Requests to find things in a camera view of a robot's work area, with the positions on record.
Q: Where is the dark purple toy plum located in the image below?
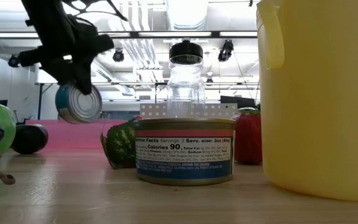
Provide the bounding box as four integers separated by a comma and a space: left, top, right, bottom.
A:
10, 123, 49, 156

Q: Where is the pink plastic bin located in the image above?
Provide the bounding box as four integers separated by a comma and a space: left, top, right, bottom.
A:
25, 118, 129, 150

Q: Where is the red toy strawberry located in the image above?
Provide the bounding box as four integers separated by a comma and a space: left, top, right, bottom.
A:
233, 107, 264, 166

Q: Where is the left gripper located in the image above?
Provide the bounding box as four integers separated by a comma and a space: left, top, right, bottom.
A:
19, 15, 114, 96

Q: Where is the black ceiling spotlight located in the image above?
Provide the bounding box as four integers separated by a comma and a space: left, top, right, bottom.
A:
7, 54, 21, 68
218, 39, 235, 62
112, 49, 125, 63

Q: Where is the gold-top blue-label tin can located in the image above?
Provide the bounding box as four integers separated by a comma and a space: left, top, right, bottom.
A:
134, 117, 237, 187

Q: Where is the white perforated basket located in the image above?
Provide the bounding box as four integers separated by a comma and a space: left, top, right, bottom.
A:
139, 102, 239, 119

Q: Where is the silver-top tin can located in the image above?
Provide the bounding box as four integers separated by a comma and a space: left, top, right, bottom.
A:
54, 81, 103, 124

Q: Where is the silver ceiling air duct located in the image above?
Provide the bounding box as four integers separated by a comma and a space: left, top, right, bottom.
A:
165, 0, 209, 31

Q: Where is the yellow plastic bottle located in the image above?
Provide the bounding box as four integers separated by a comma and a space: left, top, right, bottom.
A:
255, 0, 358, 202

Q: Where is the black distant monitor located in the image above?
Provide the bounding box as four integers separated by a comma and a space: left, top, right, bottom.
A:
219, 95, 259, 110

